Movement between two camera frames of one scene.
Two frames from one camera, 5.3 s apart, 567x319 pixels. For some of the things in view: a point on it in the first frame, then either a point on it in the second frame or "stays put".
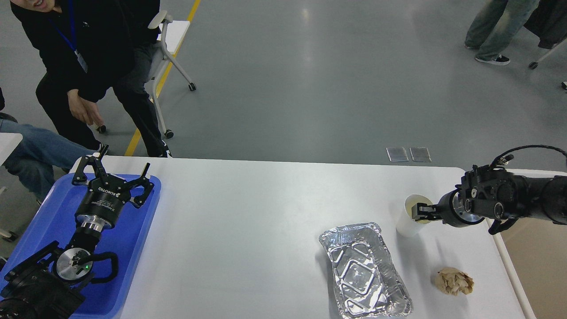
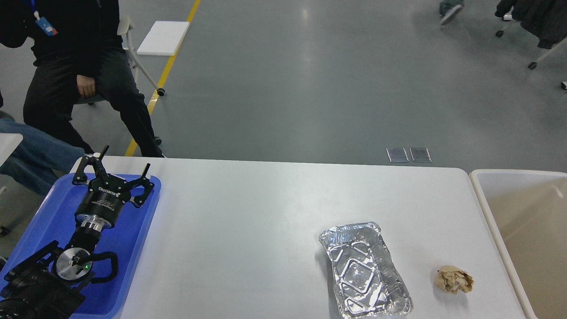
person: x=494 y=24 → x=449 y=9
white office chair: x=172 y=33 → x=152 y=38
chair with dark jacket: x=549 y=21 stays put
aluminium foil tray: x=366 y=284 stays put
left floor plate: x=397 y=154 stays put
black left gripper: x=102 y=205 stays put
